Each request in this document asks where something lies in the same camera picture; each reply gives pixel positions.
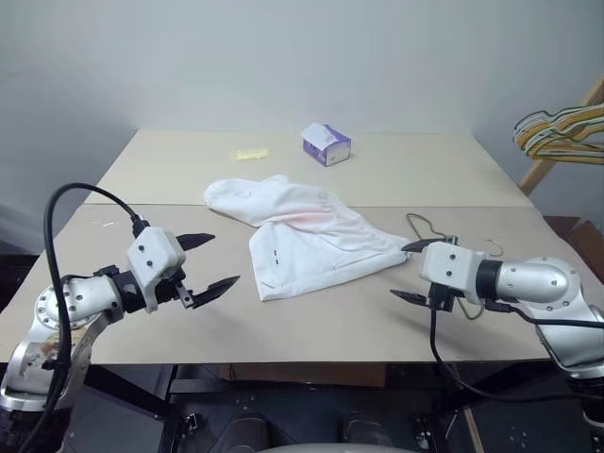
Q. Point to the brown cardboard box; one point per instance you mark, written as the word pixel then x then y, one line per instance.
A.
pixel 587 240

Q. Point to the wooden rack post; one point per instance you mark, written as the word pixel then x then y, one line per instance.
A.
pixel 542 170

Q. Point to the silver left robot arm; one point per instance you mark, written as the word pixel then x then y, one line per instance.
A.
pixel 85 295

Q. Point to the white cloth garment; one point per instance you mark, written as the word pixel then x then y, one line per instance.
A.
pixel 302 236

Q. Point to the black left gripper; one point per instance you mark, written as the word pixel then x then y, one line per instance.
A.
pixel 169 290

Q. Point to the large dark rounded shape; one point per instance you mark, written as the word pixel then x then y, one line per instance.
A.
pixel 273 427

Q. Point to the small white scrap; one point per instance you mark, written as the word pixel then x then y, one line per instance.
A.
pixel 107 225

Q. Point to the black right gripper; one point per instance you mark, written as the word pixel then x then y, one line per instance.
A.
pixel 441 297

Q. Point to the purple tissue box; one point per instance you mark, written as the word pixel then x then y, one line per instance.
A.
pixel 330 151

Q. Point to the small yellow packet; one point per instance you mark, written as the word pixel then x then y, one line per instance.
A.
pixel 247 155

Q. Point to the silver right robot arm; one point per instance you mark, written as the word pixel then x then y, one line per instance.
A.
pixel 538 280

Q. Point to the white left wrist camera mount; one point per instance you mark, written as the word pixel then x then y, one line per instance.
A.
pixel 151 252

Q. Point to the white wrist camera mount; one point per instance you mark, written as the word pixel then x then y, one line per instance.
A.
pixel 448 266
pixel 151 252

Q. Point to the small dark rounded shape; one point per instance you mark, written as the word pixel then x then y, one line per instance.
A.
pixel 368 427

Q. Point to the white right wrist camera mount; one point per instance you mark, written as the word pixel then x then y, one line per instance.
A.
pixel 448 266

